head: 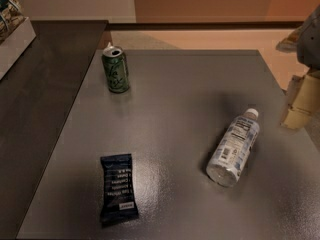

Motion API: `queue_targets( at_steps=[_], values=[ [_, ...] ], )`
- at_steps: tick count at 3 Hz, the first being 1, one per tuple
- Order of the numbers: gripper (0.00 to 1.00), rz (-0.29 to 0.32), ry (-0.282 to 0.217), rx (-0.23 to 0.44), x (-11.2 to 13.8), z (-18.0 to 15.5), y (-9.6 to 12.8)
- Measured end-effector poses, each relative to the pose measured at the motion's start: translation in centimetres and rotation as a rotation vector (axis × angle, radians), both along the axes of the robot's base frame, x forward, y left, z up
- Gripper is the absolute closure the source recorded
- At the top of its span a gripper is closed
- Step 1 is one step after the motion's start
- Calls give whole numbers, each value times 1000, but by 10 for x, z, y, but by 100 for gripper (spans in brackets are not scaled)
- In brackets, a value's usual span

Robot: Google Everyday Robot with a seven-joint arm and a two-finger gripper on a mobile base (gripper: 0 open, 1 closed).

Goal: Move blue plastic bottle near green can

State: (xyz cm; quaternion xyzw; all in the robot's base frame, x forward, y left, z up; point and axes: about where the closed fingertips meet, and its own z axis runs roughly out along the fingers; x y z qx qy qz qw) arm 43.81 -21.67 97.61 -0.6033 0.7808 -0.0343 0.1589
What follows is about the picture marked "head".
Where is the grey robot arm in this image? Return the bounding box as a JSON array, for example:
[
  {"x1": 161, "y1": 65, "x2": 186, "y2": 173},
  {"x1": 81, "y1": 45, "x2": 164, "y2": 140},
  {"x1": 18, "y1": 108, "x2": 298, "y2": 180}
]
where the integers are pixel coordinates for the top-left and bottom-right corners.
[{"x1": 281, "y1": 5, "x2": 320, "y2": 130}]

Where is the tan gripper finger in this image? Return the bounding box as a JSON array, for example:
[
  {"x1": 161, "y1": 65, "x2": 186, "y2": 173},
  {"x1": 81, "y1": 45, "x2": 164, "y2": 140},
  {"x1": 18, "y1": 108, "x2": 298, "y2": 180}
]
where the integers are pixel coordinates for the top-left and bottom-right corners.
[{"x1": 281, "y1": 74, "x2": 320, "y2": 130}]

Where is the white box with snack bags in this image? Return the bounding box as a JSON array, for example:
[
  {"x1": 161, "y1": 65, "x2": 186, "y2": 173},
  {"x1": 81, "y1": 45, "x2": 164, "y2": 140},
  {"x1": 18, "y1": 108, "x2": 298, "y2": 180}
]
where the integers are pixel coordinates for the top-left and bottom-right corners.
[{"x1": 0, "y1": 0, "x2": 36, "y2": 80}]

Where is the green soda can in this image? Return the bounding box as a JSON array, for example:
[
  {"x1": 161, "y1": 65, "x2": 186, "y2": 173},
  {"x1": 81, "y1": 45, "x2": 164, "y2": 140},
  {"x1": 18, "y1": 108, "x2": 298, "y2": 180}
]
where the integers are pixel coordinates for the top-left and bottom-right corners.
[{"x1": 101, "y1": 43, "x2": 130, "y2": 93}]

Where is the clear blue-label plastic bottle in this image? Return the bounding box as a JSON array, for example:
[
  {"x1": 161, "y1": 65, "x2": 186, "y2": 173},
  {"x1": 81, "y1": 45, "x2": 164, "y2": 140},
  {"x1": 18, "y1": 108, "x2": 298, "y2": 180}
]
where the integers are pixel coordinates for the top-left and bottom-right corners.
[{"x1": 206, "y1": 108, "x2": 260, "y2": 187}]

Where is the dark blue snack bar wrapper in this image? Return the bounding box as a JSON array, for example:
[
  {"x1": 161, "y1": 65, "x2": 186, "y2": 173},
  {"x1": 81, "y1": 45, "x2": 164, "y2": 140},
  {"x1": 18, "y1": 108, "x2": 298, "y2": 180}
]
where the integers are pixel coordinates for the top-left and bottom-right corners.
[{"x1": 100, "y1": 154, "x2": 139, "y2": 226}]

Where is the dark side counter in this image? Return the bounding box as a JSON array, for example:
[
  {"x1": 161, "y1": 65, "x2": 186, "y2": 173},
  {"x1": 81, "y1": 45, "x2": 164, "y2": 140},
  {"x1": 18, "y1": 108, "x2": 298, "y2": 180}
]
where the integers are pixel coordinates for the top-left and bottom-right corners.
[{"x1": 0, "y1": 20, "x2": 108, "y2": 240}]

